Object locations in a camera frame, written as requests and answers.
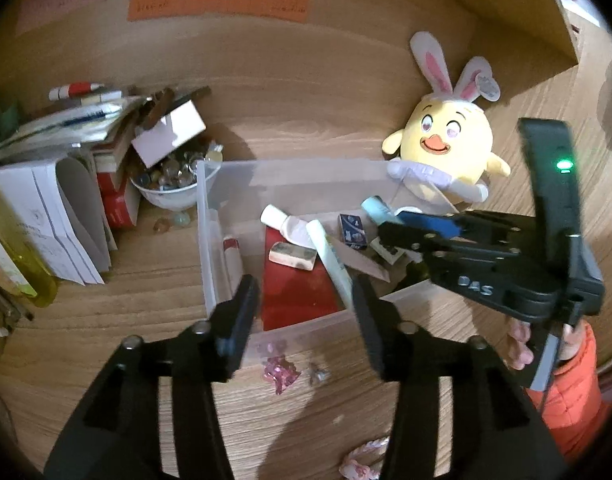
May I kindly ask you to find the person's right hand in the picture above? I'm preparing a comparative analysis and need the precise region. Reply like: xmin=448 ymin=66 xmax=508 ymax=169
xmin=506 ymin=319 xmax=536 ymax=372

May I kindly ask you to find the pink crumpled wrapper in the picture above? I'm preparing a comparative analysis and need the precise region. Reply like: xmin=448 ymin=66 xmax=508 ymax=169
xmin=261 ymin=342 xmax=303 ymax=396

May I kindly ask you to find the red and white marker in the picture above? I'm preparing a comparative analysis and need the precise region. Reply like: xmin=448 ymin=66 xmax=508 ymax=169
xmin=48 ymin=80 xmax=109 ymax=102

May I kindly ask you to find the white card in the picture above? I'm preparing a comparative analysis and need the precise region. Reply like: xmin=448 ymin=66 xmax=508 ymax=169
xmin=131 ymin=87 xmax=211 ymax=167

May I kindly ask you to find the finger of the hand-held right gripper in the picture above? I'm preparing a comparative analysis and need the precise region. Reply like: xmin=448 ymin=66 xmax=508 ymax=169
xmin=378 ymin=222 xmax=486 ymax=264
xmin=396 ymin=210 xmax=516 ymax=242

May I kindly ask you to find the light blue tube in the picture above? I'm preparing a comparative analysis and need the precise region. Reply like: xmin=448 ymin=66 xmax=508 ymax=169
xmin=361 ymin=196 xmax=404 ymax=227

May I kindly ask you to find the red box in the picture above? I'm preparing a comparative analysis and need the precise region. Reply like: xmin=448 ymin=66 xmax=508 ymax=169
xmin=93 ymin=145 xmax=142 ymax=231

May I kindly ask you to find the white tube red label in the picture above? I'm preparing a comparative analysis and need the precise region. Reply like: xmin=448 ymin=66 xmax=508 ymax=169
xmin=222 ymin=235 xmax=245 ymax=302

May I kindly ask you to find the white tube with cap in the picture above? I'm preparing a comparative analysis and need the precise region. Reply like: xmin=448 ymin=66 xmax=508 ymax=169
xmin=260 ymin=204 xmax=313 ymax=249

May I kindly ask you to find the pink and white rope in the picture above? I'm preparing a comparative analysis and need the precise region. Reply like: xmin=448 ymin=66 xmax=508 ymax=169
xmin=340 ymin=435 xmax=391 ymax=480

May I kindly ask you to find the yellow chick plush toy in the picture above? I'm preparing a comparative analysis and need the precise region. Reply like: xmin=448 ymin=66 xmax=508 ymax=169
xmin=383 ymin=31 xmax=511 ymax=211

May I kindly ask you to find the white mahjong tile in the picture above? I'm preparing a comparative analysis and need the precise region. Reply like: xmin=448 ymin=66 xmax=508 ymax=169
xmin=268 ymin=241 xmax=317 ymax=272
xmin=370 ymin=236 xmax=411 ymax=264

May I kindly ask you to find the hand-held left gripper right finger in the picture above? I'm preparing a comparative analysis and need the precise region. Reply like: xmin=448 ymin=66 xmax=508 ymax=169
xmin=351 ymin=275 xmax=569 ymax=480

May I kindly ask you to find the small dark blue box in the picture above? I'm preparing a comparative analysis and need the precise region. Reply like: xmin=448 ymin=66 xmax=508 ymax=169
xmin=338 ymin=213 xmax=371 ymax=250

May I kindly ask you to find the long pale green tube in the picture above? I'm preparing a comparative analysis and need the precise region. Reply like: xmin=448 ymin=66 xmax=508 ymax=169
xmin=306 ymin=220 xmax=359 ymax=311

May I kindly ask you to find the clear plastic storage box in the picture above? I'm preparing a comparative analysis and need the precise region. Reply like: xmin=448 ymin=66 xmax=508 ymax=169
xmin=195 ymin=158 xmax=437 ymax=335

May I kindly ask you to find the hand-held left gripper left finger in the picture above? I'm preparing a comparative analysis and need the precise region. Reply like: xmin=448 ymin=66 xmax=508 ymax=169
xmin=43 ymin=274 xmax=261 ymax=480

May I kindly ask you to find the pile of glass marbles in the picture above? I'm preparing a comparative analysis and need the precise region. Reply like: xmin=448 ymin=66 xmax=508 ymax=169
xmin=138 ymin=141 xmax=225 ymax=192

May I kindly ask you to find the white ceramic bowl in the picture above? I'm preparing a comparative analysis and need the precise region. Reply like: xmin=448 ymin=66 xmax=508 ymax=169
xmin=130 ymin=162 xmax=221 ymax=212

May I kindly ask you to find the red notebook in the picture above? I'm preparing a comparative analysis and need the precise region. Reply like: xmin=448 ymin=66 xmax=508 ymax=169
xmin=260 ymin=225 xmax=339 ymax=332

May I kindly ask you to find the stack of papers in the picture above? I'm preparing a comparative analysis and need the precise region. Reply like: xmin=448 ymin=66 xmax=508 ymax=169
xmin=0 ymin=95 xmax=147 ymax=161

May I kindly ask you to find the yellow-green bottle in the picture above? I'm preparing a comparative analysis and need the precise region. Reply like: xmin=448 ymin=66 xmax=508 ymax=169
xmin=0 ymin=180 xmax=58 ymax=308

